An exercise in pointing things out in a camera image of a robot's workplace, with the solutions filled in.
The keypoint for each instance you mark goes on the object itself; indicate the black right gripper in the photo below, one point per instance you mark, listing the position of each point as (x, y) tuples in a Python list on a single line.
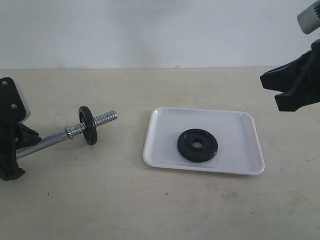
[(299, 80)]

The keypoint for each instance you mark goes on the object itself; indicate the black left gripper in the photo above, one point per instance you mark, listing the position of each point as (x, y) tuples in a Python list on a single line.
[(10, 140)]

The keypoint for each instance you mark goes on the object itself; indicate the chrome threaded dumbbell bar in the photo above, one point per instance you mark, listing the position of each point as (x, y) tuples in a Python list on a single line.
[(68, 133)]

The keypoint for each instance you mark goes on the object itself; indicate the black weight plate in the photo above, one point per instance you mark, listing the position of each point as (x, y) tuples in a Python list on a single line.
[(197, 145)]

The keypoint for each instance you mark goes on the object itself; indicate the white rectangular plastic tray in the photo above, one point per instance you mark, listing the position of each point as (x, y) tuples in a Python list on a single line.
[(239, 150)]

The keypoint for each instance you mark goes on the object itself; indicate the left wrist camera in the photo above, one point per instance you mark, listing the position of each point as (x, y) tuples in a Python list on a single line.
[(13, 104)]

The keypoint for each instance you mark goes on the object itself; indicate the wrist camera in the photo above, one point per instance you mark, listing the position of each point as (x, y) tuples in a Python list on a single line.
[(309, 19), (13, 104)]

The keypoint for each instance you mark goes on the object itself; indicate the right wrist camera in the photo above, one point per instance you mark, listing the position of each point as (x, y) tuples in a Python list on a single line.
[(309, 19)]

